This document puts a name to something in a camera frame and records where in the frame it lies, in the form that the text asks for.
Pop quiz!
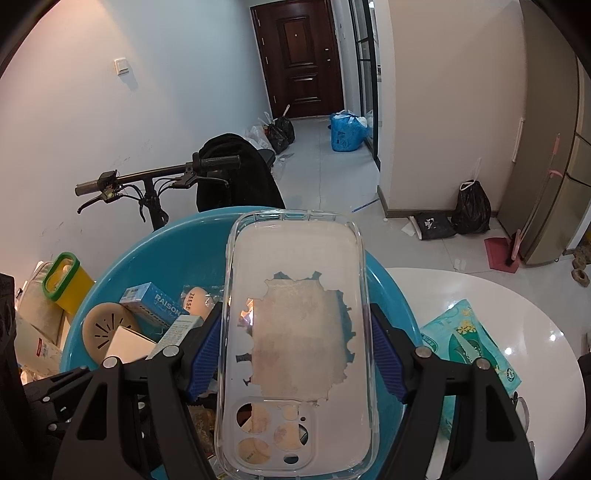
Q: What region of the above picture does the blue cigarette box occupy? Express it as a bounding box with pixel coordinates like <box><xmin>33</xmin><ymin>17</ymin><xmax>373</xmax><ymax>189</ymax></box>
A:
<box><xmin>119</xmin><ymin>282</ymin><xmax>191</xmax><ymax>329</ymax></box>

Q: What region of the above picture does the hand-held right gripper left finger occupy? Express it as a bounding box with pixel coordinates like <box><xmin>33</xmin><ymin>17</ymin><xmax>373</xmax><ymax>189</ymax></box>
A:
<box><xmin>51</xmin><ymin>302</ymin><xmax>225</xmax><ymax>480</ymax></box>

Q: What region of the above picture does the yellow container green lid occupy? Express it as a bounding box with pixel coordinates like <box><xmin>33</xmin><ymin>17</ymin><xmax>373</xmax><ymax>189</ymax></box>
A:
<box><xmin>41</xmin><ymin>251</ymin><xmax>96</xmax><ymax>320</ymax></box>

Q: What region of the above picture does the black bicycle handlebar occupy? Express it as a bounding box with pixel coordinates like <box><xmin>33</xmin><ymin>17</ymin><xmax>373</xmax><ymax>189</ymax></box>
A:
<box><xmin>75</xmin><ymin>154</ymin><xmax>242</xmax><ymax>230</ymax></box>

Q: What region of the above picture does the beige round vented disc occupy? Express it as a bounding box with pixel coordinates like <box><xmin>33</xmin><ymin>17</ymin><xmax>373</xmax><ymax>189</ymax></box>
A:
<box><xmin>82</xmin><ymin>301</ymin><xmax>144</xmax><ymax>363</ymax></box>

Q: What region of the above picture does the white paper box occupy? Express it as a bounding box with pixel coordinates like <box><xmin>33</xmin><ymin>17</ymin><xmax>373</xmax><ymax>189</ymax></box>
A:
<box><xmin>16</xmin><ymin>314</ymin><xmax>65</xmax><ymax>377</ymax></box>

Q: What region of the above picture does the beige refrigerator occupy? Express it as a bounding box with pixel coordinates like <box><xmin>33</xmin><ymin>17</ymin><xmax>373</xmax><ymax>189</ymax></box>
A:
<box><xmin>496</xmin><ymin>0</ymin><xmax>591</xmax><ymax>268</ymax></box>

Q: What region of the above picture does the cream box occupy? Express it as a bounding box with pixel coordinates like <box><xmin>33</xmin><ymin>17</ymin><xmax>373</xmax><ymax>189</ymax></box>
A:
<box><xmin>104</xmin><ymin>325</ymin><xmax>158</xmax><ymax>363</ymax></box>

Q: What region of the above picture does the blue plastic basin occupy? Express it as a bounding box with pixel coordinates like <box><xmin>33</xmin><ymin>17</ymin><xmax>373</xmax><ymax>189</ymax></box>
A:
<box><xmin>60</xmin><ymin>205</ymin><xmax>423</xmax><ymax>480</ymax></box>

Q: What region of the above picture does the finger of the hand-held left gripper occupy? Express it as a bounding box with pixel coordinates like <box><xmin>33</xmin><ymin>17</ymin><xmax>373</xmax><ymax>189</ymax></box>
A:
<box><xmin>21</xmin><ymin>364</ymin><xmax>100</xmax><ymax>435</ymax></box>

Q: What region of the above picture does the red dustpan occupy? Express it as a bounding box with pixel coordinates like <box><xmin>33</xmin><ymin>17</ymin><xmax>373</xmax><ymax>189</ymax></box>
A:
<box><xmin>484</xmin><ymin>235</ymin><xmax>522</xmax><ymax>273</ymax></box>

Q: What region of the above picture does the black jacket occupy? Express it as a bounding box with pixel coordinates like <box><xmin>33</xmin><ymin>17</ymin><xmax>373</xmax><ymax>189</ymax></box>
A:
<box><xmin>196</xmin><ymin>133</ymin><xmax>287</xmax><ymax>214</ymax></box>

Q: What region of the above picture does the white printed carton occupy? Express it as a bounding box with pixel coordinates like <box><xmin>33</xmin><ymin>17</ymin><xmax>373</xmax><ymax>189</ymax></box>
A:
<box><xmin>148</xmin><ymin>314</ymin><xmax>205</xmax><ymax>358</ymax></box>

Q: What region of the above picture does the blue plastic bag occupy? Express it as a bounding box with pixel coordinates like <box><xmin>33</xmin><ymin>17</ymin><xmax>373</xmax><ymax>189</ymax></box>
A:
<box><xmin>329</xmin><ymin>110</ymin><xmax>370</xmax><ymax>153</ymax></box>

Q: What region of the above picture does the beige sponge packet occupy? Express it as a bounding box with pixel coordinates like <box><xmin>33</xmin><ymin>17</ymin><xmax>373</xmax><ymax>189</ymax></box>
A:
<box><xmin>180</xmin><ymin>285</ymin><xmax>225</xmax><ymax>324</ymax></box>

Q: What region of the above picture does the flat black bag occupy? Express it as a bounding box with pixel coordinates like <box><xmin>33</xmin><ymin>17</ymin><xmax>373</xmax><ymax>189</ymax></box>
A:
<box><xmin>410</xmin><ymin>211</ymin><xmax>458</xmax><ymax>241</ymax></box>

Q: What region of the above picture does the white plastic bag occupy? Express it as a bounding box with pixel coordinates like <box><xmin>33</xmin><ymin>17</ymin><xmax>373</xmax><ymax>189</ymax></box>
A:
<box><xmin>244</xmin><ymin>122</ymin><xmax>273</xmax><ymax>151</ymax></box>

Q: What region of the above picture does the dark jacket on chair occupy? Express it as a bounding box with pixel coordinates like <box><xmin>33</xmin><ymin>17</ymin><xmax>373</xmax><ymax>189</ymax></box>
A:
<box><xmin>575</xmin><ymin>351</ymin><xmax>591</xmax><ymax>480</ymax></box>

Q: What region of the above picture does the clear phone case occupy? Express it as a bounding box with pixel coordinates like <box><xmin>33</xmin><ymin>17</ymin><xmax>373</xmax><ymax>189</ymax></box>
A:
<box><xmin>215</xmin><ymin>209</ymin><xmax>382</xmax><ymax>478</ymax></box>

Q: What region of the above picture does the dark brown door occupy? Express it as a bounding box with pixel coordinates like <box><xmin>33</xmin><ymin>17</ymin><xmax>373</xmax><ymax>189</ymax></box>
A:
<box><xmin>250</xmin><ymin>0</ymin><xmax>346</xmax><ymax>121</ymax></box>

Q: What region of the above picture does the black trash bag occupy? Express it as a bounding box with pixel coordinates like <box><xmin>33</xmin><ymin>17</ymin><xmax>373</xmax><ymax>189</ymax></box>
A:
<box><xmin>267</xmin><ymin>115</ymin><xmax>296</xmax><ymax>155</ymax></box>
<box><xmin>450</xmin><ymin>180</ymin><xmax>492</xmax><ymax>235</ymax></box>

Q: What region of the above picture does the green tissue pack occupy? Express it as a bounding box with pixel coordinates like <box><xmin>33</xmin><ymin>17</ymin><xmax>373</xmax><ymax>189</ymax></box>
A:
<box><xmin>419</xmin><ymin>299</ymin><xmax>522</xmax><ymax>439</ymax></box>

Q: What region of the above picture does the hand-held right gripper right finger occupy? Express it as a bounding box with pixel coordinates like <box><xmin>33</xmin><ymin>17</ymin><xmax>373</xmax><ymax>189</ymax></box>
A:
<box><xmin>368</xmin><ymin>302</ymin><xmax>539</xmax><ymax>480</ymax></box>

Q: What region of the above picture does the pink handled broom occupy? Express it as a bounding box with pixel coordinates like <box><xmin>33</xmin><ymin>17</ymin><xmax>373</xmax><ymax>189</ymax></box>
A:
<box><xmin>508</xmin><ymin>134</ymin><xmax>561</xmax><ymax>268</ymax></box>

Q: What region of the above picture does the black framed glass door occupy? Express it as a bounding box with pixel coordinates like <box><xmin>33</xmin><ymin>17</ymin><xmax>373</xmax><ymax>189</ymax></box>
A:
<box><xmin>348</xmin><ymin>0</ymin><xmax>384</xmax><ymax>169</ymax></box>

